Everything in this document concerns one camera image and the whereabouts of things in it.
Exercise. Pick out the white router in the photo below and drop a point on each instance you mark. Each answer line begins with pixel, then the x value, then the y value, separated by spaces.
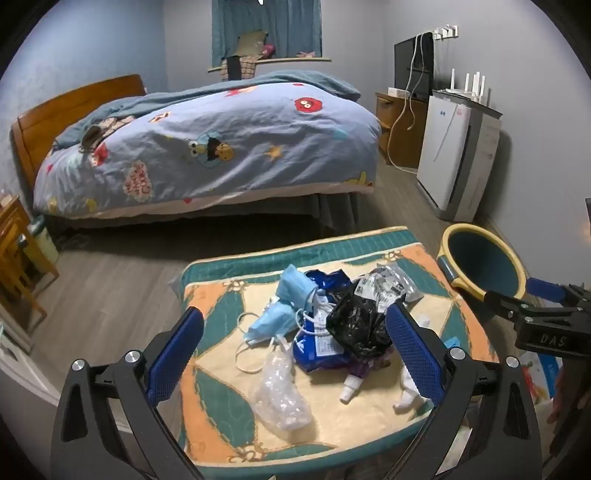
pixel 466 90

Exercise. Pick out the white tissue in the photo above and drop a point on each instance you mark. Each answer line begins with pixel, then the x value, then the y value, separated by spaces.
pixel 406 397

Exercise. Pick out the wall hooks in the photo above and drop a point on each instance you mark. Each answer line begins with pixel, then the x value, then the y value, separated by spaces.
pixel 445 31

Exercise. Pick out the blue white packaging bag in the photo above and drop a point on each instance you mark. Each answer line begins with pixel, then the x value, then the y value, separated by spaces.
pixel 540 378

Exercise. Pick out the beige cushion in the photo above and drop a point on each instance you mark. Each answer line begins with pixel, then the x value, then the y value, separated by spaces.
pixel 249 44

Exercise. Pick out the clear plastic bag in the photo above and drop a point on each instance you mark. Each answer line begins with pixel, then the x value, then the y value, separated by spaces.
pixel 279 392

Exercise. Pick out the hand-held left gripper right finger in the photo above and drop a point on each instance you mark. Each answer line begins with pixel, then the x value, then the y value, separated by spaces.
pixel 415 350

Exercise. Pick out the white power strip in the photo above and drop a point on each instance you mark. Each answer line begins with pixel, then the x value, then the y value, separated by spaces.
pixel 398 92

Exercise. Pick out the plaid cushion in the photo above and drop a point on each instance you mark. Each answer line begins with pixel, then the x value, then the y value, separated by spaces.
pixel 249 67

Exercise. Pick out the pink plush toy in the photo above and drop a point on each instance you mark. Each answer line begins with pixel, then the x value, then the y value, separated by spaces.
pixel 268 50

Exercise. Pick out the patterned teal orange cushion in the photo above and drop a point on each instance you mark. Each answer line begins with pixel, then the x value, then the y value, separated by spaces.
pixel 221 401

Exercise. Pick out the wooden chair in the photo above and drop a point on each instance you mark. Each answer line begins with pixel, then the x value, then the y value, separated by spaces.
pixel 18 281

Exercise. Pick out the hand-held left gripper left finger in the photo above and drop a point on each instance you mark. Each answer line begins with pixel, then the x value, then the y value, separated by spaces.
pixel 178 350

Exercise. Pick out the green capped bottle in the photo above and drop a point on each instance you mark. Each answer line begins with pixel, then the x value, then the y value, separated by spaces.
pixel 44 240

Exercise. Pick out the cartoon print blue duvet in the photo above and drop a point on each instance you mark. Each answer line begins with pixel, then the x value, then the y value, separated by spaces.
pixel 221 152

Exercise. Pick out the silver printed packet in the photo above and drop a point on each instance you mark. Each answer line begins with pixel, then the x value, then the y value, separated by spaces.
pixel 392 284

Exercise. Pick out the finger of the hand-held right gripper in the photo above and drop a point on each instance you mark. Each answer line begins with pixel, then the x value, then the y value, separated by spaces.
pixel 503 304
pixel 545 288

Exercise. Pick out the yellow rimmed teal waste bin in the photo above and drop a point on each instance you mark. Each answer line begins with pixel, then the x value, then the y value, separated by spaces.
pixel 485 258

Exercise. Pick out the wooden bed headboard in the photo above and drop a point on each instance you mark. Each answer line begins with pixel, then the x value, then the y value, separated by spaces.
pixel 46 120

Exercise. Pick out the plaid pillow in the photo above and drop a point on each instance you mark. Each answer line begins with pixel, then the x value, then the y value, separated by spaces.
pixel 115 127

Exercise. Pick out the black plastic bag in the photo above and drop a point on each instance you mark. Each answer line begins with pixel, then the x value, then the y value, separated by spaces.
pixel 360 318

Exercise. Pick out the black television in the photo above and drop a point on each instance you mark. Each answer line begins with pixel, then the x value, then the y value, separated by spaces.
pixel 406 64

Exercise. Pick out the teal window curtain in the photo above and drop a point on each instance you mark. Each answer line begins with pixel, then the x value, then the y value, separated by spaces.
pixel 286 23

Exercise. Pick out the wooden window sill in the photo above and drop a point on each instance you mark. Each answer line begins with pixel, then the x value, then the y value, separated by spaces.
pixel 295 60

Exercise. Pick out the blue snack packet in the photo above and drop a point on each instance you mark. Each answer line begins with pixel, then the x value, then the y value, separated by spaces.
pixel 318 350

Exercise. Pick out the white air purifier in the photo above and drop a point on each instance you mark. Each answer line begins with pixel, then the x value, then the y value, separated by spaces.
pixel 448 152

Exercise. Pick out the wooden cabinet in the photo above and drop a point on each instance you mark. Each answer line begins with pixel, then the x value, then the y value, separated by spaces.
pixel 411 134

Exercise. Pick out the small white spray bottle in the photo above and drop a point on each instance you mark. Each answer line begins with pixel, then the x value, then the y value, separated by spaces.
pixel 351 390

